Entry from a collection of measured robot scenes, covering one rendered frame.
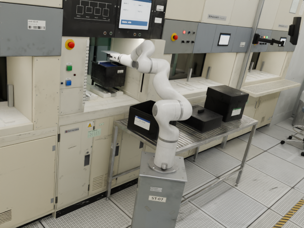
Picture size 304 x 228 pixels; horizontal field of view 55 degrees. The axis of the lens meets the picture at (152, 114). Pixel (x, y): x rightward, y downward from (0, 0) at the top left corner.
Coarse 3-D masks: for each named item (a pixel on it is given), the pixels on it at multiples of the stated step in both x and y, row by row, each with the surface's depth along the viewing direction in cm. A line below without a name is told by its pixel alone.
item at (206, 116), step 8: (192, 112) 246; (200, 112) 248; (208, 112) 252; (184, 120) 245; (192, 120) 239; (200, 120) 233; (208, 120) 234; (216, 120) 244; (192, 128) 240; (200, 128) 234; (208, 128) 239
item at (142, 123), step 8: (136, 104) 223; (144, 104) 232; (152, 104) 238; (136, 112) 214; (144, 112) 236; (128, 120) 220; (136, 120) 215; (144, 120) 211; (152, 120) 207; (136, 128) 217; (144, 128) 213; (152, 128) 208; (152, 136) 210
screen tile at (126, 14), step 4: (124, 4) 200; (128, 4) 203; (132, 4) 205; (136, 4) 207; (128, 8) 204; (132, 8) 206; (124, 12) 203; (128, 12) 205; (132, 12) 207; (124, 16) 204; (128, 16) 206; (132, 16) 209
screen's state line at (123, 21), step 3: (123, 21) 205; (126, 21) 207; (129, 21) 209; (132, 21) 210; (135, 21) 212; (138, 21) 214; (141, 21) 216; (144, 21) 218; (126, 24) 208; (129, 24) 210; (132, 24) 211; (135, 24) 213; (138, 24) 215; (141, 24) 217; (144, 24) 219
